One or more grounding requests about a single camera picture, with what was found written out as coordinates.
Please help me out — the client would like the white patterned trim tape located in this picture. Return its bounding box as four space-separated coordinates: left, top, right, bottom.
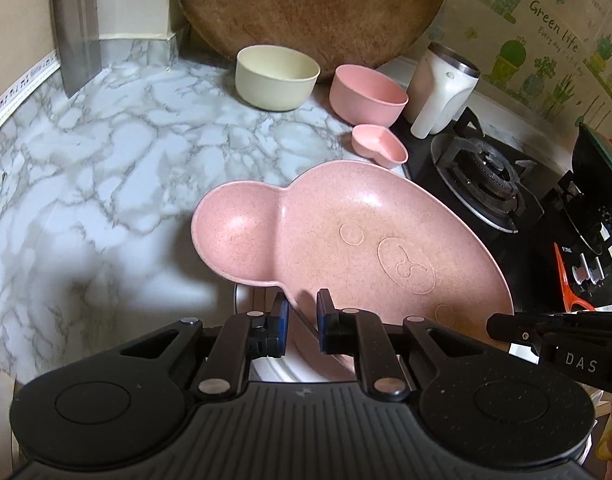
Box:
0 50 59 133

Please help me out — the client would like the black gas stove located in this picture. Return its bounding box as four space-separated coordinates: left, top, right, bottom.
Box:
376 107 612 361

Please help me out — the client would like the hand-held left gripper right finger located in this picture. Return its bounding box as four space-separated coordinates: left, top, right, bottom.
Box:
317 290 489 401

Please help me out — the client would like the cream bowl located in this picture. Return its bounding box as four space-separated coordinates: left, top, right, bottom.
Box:
235 45 321 112

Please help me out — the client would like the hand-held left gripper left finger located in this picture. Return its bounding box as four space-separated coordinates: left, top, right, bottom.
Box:
121 292 289 401

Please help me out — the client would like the orange plastic tool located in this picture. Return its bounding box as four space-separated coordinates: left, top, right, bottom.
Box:
553 242 596 313

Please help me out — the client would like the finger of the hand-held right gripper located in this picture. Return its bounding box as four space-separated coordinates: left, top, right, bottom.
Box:
487 312 551 356

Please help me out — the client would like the cleaver with wooden handle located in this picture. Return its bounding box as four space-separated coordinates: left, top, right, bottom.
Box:
48 0 103 98

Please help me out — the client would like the small pink heart-shaped dish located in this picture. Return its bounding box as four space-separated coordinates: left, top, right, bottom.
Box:
351 124 408 170

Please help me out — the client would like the pink bear-shaped plate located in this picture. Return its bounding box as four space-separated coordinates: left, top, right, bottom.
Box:
191 160 513 381

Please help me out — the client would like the pink bowl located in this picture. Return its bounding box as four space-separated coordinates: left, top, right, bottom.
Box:
329 64 409 128

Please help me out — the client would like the white pipe casing column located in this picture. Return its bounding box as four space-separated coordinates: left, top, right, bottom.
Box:
93 0 191 43

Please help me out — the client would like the white thermos cup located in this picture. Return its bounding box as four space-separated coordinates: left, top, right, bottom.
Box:
406 42 481 140

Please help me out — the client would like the plain white plate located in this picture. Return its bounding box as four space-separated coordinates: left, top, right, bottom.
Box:
233 160 413 386

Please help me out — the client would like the black wok with glass lid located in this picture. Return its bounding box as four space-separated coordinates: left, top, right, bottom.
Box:
570 122 612 256

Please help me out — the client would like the round wooden cutting board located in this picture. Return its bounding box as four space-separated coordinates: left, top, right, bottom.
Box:
173 0 451 78

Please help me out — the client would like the plant-print wall sticker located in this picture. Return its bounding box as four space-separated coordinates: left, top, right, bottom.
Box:
386 0 612 126

